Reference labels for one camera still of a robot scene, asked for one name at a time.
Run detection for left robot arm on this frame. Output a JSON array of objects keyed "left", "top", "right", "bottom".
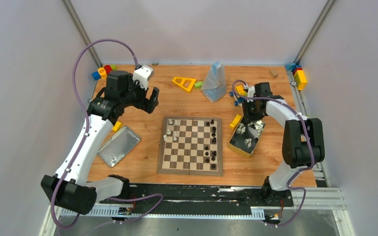
[{"left": 41, "top": 65, "right": 159, "bottom": 215}]

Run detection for small yellow block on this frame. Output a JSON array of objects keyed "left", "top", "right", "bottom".
[{"left": 112, "top": 121, "right": 123, "bottom": 132}]

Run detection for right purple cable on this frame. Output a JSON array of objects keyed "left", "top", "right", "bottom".
[{"left": 232, "top": 80, "right": 316, "bottom": 228}]

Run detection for colourful cylinder blocks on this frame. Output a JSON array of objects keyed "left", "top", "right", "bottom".
[{"left": 91, "top": 64, "right": 117, "bottom": 81}]

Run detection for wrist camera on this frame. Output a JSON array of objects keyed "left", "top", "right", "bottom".
[
  {"left": 247, "top": 86, "right": 255, "bottom": 98},
  {"left": 132, "top": 65, "right": 154, "bottom": 90}
]

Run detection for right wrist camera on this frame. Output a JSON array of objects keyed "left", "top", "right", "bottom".
[{"left": 247, "top": 86, "right": 255, "bottom": 98}]

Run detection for purple cable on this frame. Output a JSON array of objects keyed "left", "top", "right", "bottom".
[
  {"left": 232, "top": 80, "right": 316, "bottom": 228},
  {"left": 50, "top": 38, "right": 164, "bottom": 229}
]

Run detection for silver tin lid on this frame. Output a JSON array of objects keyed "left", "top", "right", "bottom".
[{"left": 97, "top": 126, "right": 141, "bottom": 167}]

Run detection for brown wooden block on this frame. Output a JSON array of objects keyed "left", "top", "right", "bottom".
[{"left": 269, "top": 70, "right": 279, "bottom": 79}]

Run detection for yellow arch block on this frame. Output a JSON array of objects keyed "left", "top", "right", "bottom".
[{"left": 229, "top": 114, "right": 242, "bottom": 130}]

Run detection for green block by bag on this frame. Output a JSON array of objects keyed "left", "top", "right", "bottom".
[{"left": 194, "top": 81, "right": 203, "bottom": 89}]

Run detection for stacked duplo bricks corner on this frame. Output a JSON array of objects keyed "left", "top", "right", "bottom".
[{"left": 284, "top": 63, "right": 308, "bottom": 91}]

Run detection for yellow tin with chess pieces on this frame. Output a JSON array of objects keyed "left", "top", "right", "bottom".
[{"left": 227, "top": 120, "right": 266, "bottom": 158}]

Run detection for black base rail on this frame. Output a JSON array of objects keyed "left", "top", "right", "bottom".
[{"left": 98, "top": 183, "right": 294, "bottom": 217}]

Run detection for yellow triangle block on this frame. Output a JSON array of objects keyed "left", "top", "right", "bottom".
[{"left": 172, "top": 77, "right": 196, "bottom": 93}]

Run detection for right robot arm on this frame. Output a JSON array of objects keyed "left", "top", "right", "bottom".
[{"left": 243, "top": 82, "right": 325, "bottom": 205}]

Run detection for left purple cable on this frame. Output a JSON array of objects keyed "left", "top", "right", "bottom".
[{"left": 50, "top": 38, "right": 164, "bottom": 229}]

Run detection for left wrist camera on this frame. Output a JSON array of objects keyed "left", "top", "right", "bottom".
[{"left": 132, "top": 65, "right": 154, "bottom": 90}]

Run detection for wooden chess board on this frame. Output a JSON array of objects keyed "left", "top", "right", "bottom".
[{"left": 157, "top": 116, "right": 223, "bottom": 177}]

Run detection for toy brick car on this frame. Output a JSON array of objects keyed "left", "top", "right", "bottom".
[{"left": 229, "top": 85, "right": 247, "bottom": 107}]

